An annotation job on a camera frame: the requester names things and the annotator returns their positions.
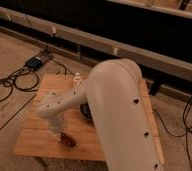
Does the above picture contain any brown dried pepper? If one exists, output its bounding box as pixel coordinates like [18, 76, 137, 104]
[60, 132, 76, 147]

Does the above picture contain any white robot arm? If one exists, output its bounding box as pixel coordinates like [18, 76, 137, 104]
[37, 59, 163, 171]

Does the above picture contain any wooden table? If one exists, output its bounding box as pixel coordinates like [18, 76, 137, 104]
[13, 73, 166, 165]

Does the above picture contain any black bowl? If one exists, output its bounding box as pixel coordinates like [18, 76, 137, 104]
[80, 103, 92, 121]

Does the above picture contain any black power adapter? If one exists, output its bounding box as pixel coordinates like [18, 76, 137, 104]
[25, 56, 43, 70]

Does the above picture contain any black floor cable left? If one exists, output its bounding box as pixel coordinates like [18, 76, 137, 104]
[0, 67, 41, 105]

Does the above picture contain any black floor cables right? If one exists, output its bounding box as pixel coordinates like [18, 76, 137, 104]
[152, 94, 192, 171]

